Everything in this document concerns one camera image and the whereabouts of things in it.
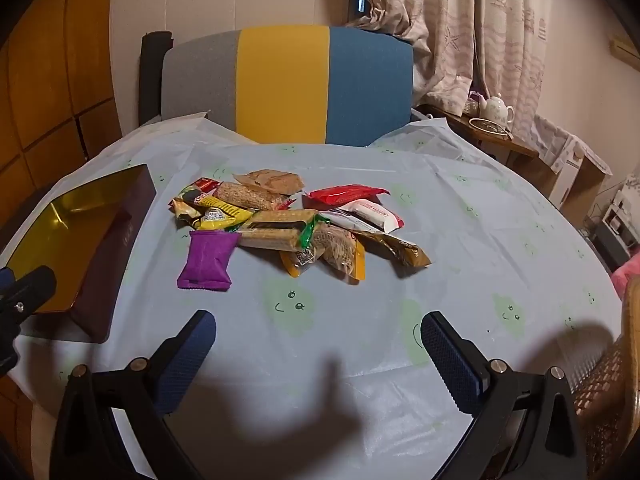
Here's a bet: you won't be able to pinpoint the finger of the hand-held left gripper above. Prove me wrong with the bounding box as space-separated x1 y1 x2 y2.
0 266 57 321

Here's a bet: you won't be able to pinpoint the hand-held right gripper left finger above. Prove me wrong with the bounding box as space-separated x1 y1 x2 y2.
49 310 217 480

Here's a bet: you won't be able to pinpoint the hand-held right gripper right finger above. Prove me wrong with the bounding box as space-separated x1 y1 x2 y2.
421 311 588 480

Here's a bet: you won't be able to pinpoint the maroon box with gold interior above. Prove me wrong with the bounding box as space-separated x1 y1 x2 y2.
0 164 156 345

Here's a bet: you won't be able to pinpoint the purple snack packet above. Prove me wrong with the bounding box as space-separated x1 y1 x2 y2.
177 230 238 292

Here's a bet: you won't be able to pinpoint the long white brown snack packet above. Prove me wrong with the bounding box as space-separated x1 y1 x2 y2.
320 210 432 268

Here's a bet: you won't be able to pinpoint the green edged biscuit packet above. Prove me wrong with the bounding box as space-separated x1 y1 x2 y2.
235 220 323 252

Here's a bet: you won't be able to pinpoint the yellow snack packet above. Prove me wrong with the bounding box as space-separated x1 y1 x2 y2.
192 194 255 231

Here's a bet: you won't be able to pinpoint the dark brown snack packet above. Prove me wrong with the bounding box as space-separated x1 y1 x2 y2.
170 184 206 228

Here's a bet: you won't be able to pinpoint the clear orange-edged snack packet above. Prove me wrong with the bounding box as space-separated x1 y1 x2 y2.
280 225 366 285

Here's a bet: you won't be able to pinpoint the white red-edged cake packet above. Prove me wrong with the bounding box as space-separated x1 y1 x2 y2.
340 199 405 228

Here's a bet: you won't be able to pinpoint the tan biscuit packet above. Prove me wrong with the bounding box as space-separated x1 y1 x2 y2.
250 208 331 228

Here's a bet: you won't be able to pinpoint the oat bar packet red ends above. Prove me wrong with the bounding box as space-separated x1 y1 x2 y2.
215 181 297 212

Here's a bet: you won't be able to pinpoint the clear brown biscuit packet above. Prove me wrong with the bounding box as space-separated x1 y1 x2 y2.
233 169 306 195

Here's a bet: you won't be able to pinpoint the wicker chair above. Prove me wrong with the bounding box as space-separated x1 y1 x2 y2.
572 275 640 478

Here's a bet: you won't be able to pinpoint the pink cloth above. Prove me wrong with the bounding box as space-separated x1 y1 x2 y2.
614 252 640 301

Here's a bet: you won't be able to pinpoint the orange wooden wardrobe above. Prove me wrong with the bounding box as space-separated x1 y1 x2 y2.
0 0 126 241

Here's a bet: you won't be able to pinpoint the grey appliance stack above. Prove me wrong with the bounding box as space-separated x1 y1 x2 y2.
592 172 640 273

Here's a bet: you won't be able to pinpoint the wooden side table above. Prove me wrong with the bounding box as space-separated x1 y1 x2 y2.
417 104 540 181

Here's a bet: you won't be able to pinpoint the cloth covered side shelf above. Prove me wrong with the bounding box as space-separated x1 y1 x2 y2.
532 115 613 216

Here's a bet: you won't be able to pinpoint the white plate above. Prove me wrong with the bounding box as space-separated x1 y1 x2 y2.
469 117 513 140

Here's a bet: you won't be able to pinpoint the white teapot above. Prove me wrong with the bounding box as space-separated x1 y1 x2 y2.
479 94 516 126

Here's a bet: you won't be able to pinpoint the grey yellow blue chair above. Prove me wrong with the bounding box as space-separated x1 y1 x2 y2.
139 25 416 148

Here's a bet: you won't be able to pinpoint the beige patterned curtain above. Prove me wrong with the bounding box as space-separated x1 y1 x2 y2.
350 0 553 126

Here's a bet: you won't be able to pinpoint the wall air conditioner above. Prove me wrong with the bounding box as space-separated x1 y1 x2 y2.
609 35 640 66

